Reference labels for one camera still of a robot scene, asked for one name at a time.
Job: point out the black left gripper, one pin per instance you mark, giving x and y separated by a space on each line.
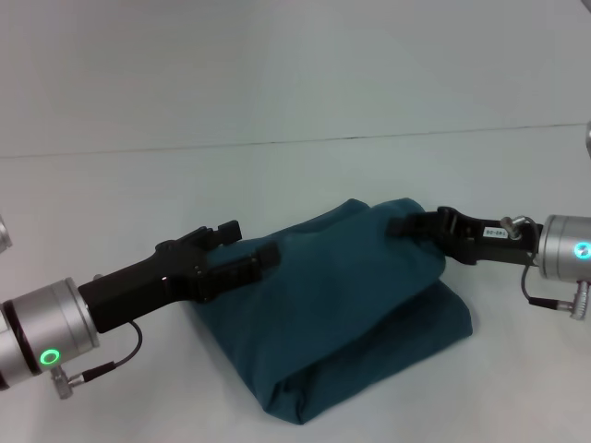
138 290

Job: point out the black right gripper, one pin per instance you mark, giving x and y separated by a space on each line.
489 247

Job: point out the teal blue shirt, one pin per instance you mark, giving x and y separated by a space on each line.
346 300

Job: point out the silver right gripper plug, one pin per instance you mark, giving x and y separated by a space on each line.
515 226

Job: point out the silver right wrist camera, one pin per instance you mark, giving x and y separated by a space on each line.
589 140

